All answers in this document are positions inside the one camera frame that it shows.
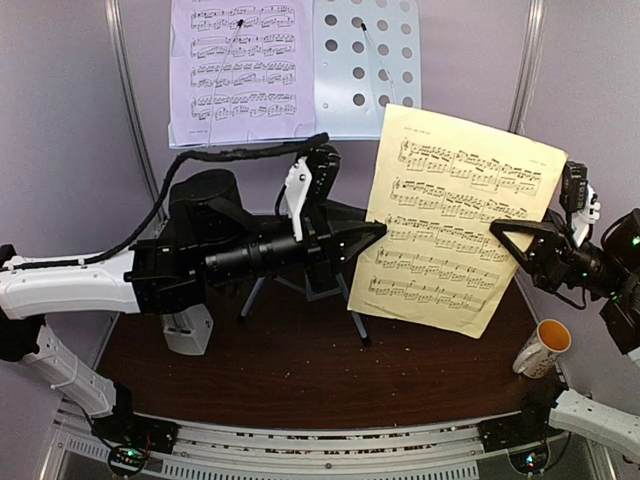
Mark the yellow sheet music page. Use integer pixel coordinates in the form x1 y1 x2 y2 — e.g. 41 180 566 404
348 104 568 339

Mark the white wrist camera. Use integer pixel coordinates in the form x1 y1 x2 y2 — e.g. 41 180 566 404
284 145 341 243
559 160 601 247

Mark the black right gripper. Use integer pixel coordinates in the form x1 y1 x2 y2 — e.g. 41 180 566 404
487 206 625 297

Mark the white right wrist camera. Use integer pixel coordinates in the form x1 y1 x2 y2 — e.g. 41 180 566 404
559 160 601 247

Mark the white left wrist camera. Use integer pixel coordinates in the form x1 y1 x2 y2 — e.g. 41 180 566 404
284 145 341 243

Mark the white mug orange inside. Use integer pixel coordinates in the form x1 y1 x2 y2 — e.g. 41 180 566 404
512 319 572 380

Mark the aluminium front rail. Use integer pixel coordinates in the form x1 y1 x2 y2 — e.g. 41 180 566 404
49 394 606 480

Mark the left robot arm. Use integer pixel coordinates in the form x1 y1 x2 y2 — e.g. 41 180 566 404
1 133 387 444

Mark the white folding music stand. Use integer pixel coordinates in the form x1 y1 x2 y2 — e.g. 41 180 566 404
167 0 424 348

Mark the purple sheet music page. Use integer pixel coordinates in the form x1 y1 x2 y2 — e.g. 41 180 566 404
168 1 316 149

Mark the white metronome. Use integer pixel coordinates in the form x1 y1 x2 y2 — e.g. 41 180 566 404
161 304 214 356

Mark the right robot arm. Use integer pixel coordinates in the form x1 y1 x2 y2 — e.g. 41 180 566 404
490 209 639 463

